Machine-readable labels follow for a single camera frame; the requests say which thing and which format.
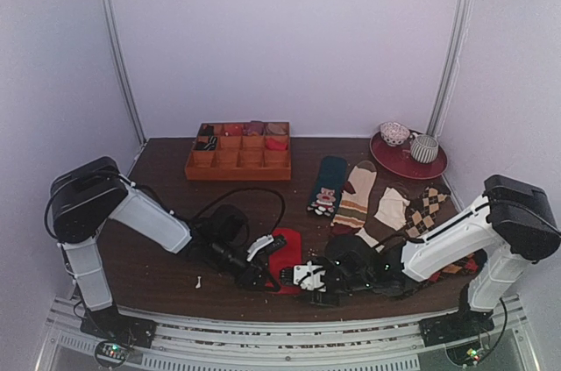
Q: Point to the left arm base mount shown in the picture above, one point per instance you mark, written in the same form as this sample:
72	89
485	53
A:
117	345

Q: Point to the right aluminium post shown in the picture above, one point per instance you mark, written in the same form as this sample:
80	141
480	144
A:
459	30

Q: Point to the aluminium post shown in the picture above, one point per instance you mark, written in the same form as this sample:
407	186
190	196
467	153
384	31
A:
459	30
123	80

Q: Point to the black white sock in tray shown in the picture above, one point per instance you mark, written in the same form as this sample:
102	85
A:
207	143

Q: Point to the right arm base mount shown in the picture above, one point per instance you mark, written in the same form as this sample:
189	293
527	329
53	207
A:
466	334

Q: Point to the patterned white bowl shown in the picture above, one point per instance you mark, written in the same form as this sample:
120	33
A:
393	133

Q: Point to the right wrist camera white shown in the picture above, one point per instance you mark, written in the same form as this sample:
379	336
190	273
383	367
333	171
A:
309	277

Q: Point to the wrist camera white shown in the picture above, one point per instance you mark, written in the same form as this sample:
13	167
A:
309	277
257	245

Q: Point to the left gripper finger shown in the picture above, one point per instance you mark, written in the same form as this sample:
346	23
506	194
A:
266	282
278	243

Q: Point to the red plate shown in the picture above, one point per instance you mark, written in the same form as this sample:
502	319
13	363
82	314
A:
398	160

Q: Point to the cream striped sock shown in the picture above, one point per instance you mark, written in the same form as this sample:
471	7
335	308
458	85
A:
352	211

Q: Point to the left aluminium post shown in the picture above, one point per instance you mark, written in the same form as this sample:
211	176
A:
123	80

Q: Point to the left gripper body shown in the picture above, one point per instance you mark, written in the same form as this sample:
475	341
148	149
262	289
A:
254	269

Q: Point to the striped grey cup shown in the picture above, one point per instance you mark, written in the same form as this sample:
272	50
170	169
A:
424	148

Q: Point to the brown argyle sock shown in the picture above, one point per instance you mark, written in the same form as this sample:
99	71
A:
421	213

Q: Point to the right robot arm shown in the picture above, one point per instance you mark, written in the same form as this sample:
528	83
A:
507	228

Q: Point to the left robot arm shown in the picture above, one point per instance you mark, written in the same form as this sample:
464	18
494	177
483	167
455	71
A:
83	201

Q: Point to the rolled red sock in tray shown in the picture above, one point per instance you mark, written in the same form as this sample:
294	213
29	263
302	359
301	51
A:
277	143

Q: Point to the wooden divided organizer tray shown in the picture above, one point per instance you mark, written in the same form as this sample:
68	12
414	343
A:
241	155

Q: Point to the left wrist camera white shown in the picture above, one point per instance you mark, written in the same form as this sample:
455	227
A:
257	245

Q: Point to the white brown sock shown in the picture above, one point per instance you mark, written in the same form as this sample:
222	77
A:
391	212

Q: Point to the aluminium table rail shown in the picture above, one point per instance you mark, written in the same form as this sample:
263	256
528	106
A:
189	343

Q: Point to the black red argyle sock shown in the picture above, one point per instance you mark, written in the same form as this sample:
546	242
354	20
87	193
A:
471	264

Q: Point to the green reindeer sock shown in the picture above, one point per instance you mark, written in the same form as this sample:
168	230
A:
326	194

